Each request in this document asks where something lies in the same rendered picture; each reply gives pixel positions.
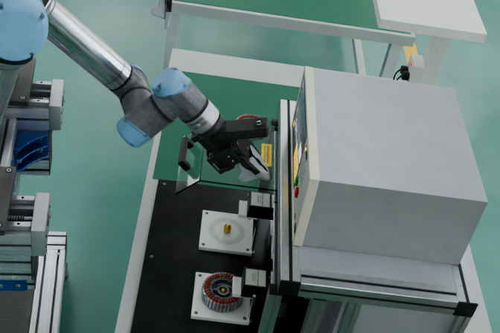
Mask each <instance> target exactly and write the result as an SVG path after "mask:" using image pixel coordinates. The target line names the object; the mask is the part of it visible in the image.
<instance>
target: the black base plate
mask: <svg viewBox="0 0 500 333"><path fill-rule="evenodd" d="M176 184H177V181H169V180H163V179H159V180H158V186H157V190H156V197H155V201H154V206H153V214H152V218H151V222H150V230H149V234H148V238H147V246H146V250H145V254H144V262H143V267H142V271H141V278H140V282H139V287H138V295H137V299H136V304H135V311H134V315H133V320H132V327H131V332H130V333H258V329H259V325H260V320H261V317H262V313H263V308H264V304H265V301H266V300H263V299H256V298H255V301H254V308H253V312H252V315H251V319H252V322H251V323H250V324H249V325H248V326H247V325H240V324H234V323H222V322H215V321H209V320H196V319H191V311H192V304H193V291H194V284H195V277H196V272H201V273H207V274H214V273H218V272H220V273H221V272H223V273H225V272H226V273H227V274H228V273H230V274H231V275H232V274H233V275H234V276H236V277H242V273H243V269H244V268H256V269H263V270H268V275H271V249H269V248H267V242H268V227H269V221H270V220H268V219H253V235H252V240H253V237H254V230H255V227H258V230H257V236H256V240H255V244H254V254H252V255H251V256H245V255H239V254H232V253H220V252H214V251H208V250H199V237H200V230H201V223H202V211H203V210H209V211H215V212H221V213H232V214H238V213H239V202H240V200H241V201H247V199H248V196H249V191H250V190H239V189H233V188H227V187H215V186H210V185H204V184H194V185H193V186H191V187H189V188H187V189H186V190H183V191H182V192H180V193H178V194H176ZM309 302H310V300H308V299H304V297H298V301H297V303H289V305H288V308H287V311H286V316H285V318H282V317H277V318H276V321H275V327H274V330H273V333H301V328H302V326H303V322H304V318H305V315H306V313H307V308H308V305H309Z"/></svg>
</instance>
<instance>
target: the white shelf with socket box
mask: <svg viewBox="0 0 500 333"><path fill-rule="evenodd" d="M373 2H374V9H375V14H376V20H377V25H378V28H382V29H388V30H398V31H403V32H409V33H418V34H424V35H430V39H429V43H428V45H427V48H426V52H425V54H424V57H423V56H422V55H416V54H411V56H410V59H409V61H408V65H402V66H401V67H400V69H399V70H398V71H397V72H396V73H395V74H394V78H393V80H395V76H396V74H397V73H398V72H400V73H401V75H400V76H399V77H398V78H397V80H398V79H399V78H401V79H402V80H406V81H407V82H410V83H420V84H426V85H435V83H436V81H437V79H438V75H439V73H440V70H441V67H442V64H443V61H444V59H445V56H446V52H447V50H448V48H449V44H450V42H451V39H459V40H465V41H471V42H480V43H484V41H485V39H486V37H487V32H486V30H485V28H484V24H483V22H482V20H481V17H480V15H479V12H478V9H477V7H476V5H475V2H474V0H373Z"/></svg>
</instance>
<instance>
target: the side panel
mask: <svg viewBox="0 0 500 333"><path fill-rule="evenodd" d="M470 320H471V317H462V316H455V315H451V314H439V313H432V312H426V311H414V310H408V309H401V308H389V307H383V306H376V305H365V304H358V303H347V305H346V308H345V310H344V314H343V317H342V320H341V322H340V325H339V329H338V331H337V333H464V332H465V330H466V328H467V326H468V324H469V322H470Z"/></svg>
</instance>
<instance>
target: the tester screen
mask: <svg viewBox="0 0 500 333"><path fill-rule="evenodd" d="M296 118H297V133H296V136H295V148H296V144H297V142H298V136H299V132H300V129H301V154H302V151H303V148H304V142H305V139H306V128H305V109H304V80H303V82H302V86H301V92H300V96H299V99H298V105H297V109H296V113H295V119H294V120H295V121H296ZM294 154H295V151H294V133H293V164H294ZM299 163H300V162H299V157H298V167H299Z"/></svg>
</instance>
